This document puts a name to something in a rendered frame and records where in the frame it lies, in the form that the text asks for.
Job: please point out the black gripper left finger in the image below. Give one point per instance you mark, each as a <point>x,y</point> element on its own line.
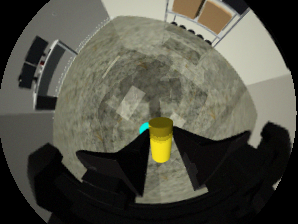
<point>129,164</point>

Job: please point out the cyan circle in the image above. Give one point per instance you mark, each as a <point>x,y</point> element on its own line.
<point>144,126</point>

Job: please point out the yellow tall cylinder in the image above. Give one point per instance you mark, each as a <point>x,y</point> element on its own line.
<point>161,131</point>

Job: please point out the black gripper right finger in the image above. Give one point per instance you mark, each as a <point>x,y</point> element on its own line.
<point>202,157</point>

